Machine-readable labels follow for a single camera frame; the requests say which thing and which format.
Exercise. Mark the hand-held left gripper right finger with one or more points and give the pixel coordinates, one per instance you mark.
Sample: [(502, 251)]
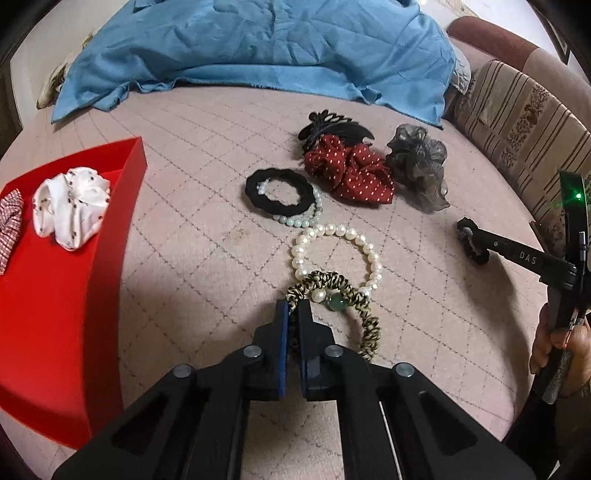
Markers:
[(304, 355)]

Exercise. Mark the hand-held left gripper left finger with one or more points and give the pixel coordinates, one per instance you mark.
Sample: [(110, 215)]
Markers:
[(282, 350)]

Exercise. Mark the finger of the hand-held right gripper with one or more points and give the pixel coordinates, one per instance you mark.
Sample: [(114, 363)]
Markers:
[(512, 253)]

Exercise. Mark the leopard print scrunchie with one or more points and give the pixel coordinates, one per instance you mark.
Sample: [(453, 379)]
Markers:
[(364, 318)]

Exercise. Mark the grey sheer scrunchie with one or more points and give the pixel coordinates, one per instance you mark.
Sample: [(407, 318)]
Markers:
[(418, 161)]

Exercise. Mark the red polka dot scrunchie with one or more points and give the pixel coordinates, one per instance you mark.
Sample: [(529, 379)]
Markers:
[(355, 170)]

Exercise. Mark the black hair claw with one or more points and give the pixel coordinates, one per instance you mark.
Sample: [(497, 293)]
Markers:
[(337, 127)]

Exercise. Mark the red tray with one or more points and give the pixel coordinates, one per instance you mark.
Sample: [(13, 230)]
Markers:
[(55, 300)]

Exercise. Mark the person's right hand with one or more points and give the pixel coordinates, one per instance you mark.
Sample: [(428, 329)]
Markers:
[(579, 344)]

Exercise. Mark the striped sofa cushion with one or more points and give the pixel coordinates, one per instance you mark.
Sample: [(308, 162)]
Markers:
[(517, 120)]

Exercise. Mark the brown sofa cushion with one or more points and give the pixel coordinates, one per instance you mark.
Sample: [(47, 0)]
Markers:
[(549, 60)]

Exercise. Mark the grey quilted cloth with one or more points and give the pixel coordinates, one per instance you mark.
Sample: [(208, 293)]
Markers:
[(459, 71)]

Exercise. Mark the white dotted scrunchie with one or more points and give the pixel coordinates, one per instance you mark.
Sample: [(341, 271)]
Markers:
[(69, 207)]

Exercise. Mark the red plaid scrunchie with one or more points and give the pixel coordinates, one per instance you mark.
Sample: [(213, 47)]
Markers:
[(8, 221)]

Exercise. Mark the blue cloth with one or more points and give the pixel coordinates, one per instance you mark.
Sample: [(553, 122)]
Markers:
[(258, 41)]

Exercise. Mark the floral pillow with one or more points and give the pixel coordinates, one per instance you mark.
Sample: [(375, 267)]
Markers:
[(53, 81)]

